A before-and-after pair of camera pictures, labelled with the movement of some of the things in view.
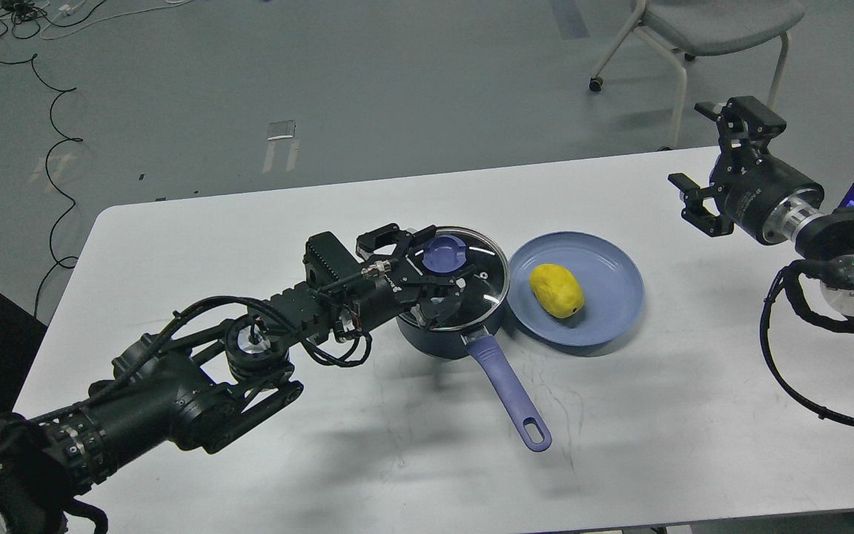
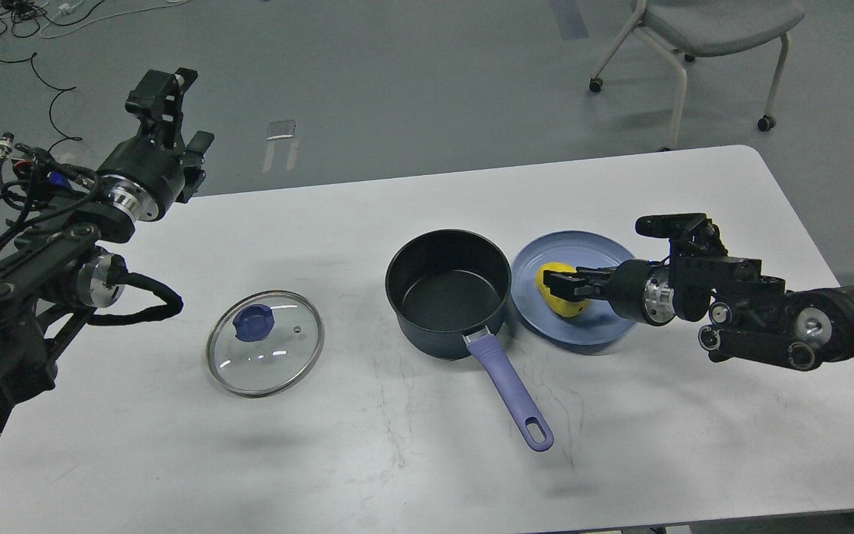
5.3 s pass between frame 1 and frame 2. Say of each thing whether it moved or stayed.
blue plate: stayed
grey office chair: stayed
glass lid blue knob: moved
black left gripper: moved
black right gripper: moved
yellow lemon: stayed
